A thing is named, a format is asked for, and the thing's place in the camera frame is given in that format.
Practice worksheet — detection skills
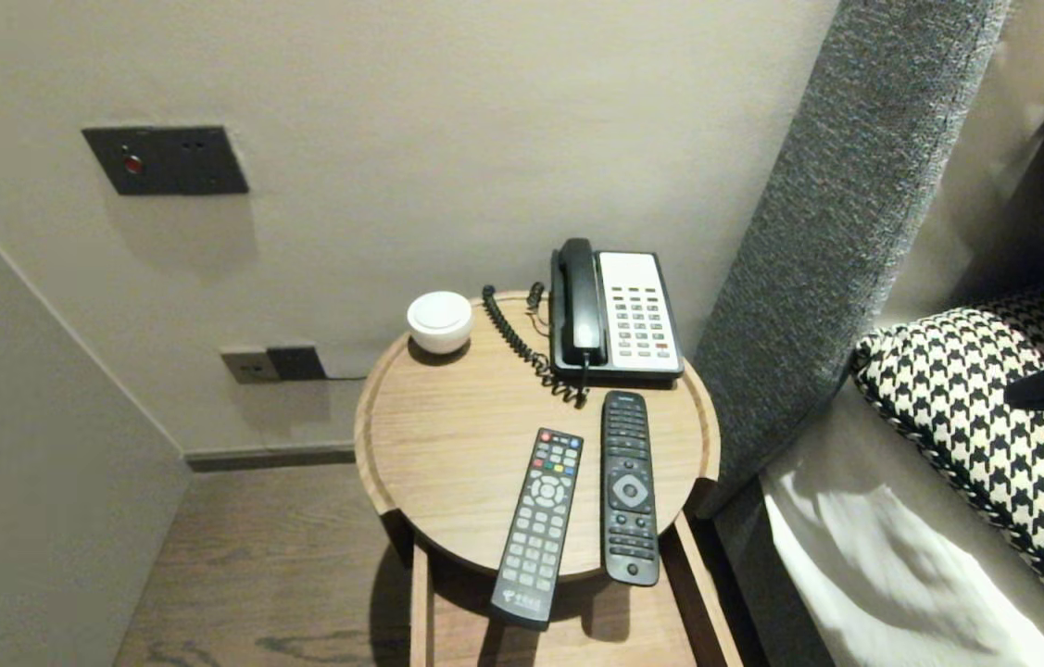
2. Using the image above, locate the slim black remote control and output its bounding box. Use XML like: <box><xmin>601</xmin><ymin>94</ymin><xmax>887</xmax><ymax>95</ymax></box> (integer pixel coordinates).
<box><xmin>600</xmin><ymin>390</ymin><xmax>661</xmax><ymax>587</ymax></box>

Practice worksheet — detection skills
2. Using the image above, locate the black remote with coloured buttons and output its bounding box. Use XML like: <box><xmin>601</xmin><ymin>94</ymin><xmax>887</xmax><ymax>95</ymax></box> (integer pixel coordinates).
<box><xmin>489</xmin><ymin>427</ymin><xmax>585</xmax><ymax>631</ymax></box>

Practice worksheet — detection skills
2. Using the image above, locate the houndstooth black and white pillow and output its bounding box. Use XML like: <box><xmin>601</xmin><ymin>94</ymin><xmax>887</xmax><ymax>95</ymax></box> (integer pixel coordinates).
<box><xmin>852</xmin><ymin>283</ymin><xmax>1044</xmax><ymax>661</ymax></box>

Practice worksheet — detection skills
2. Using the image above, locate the beige upholstered headboard panel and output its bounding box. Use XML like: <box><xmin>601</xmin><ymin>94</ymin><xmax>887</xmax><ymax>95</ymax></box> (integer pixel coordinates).
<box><xmin>874</xmin><ymin>0</ymin><xmax>1044</xmax><ymax>330</ymax></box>

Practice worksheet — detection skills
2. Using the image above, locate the grey upholstered headboard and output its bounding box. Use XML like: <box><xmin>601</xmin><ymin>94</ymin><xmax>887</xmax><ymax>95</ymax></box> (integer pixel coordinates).
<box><xmin>693</xmin><ymin>0</ymin><xmax>1012</xmax><ymax>515</ymax></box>

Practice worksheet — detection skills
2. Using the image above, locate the white bed sheet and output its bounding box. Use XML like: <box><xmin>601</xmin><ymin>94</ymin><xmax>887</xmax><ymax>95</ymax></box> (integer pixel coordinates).
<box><xmin>758</xmin><ymin>380</ymin><xmax>1044</xmax><ymax>667</ymax></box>

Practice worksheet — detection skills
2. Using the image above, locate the dark grey bed base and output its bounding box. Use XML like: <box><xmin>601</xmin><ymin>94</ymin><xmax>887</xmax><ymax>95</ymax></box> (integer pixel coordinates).
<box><xmin>702</xmin><ymin>482</ymin><xmax>833</xmax><ymax>667</ymax></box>

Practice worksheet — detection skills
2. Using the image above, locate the black and white desk telephone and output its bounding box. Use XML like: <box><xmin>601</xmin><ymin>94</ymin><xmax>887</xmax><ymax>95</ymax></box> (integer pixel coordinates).
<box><xmin>549</xmin><ymin>250</ymin><xmax>686</xmax><ymax>384</ymax></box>

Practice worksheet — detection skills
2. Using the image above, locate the black telephone handset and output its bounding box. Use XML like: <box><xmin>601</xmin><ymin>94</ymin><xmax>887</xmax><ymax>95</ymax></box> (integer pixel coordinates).
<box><xmin>558</xmin><ymin>238</ymin><xmax>608</xmax><ymax>367</ymax></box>

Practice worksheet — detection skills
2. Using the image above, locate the round wooden nightstand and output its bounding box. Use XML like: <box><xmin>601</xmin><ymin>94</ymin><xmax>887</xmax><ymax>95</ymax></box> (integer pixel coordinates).
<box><xmin>353</xmin><ymin>289</ymin><xmax>722</xmax><ymax>580</ymax></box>

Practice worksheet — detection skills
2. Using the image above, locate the white round puck device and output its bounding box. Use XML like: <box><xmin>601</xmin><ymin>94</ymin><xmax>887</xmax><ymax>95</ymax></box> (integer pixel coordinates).
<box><xmin>407</xmin><ymin>290</ymin><xmax>474</xmax><ymax>355</ymax></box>

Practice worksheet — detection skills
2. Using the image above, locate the brown skirting board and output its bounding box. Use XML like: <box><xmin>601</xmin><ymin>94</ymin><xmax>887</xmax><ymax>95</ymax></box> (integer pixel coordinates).
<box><xmin>183</xmin><ymin>445</ymin><xmax>358</xmax><ymax>473</ymax></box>

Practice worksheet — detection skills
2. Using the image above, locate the black coiled telephone cord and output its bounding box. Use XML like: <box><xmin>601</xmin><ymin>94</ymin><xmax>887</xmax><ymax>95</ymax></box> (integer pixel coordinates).
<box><xmin>483</xmin><ymin>283</ymin><xmax>589</xmax><ymax>409</ymax></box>

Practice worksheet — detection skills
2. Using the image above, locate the grey wall socket plate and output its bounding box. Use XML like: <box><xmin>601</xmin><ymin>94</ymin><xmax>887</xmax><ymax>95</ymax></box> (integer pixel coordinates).
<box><xmin>220</xmin><ymin>348</ymin><xmax>280</xmax><ymax>384</ymax></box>

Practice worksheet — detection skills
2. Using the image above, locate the dark wall switch panel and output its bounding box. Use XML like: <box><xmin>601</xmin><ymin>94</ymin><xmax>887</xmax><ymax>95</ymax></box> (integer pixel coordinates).
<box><xmin>82</xmin><ymin>125</ymin><xmax>251</xmax><ymax>196</ymax></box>

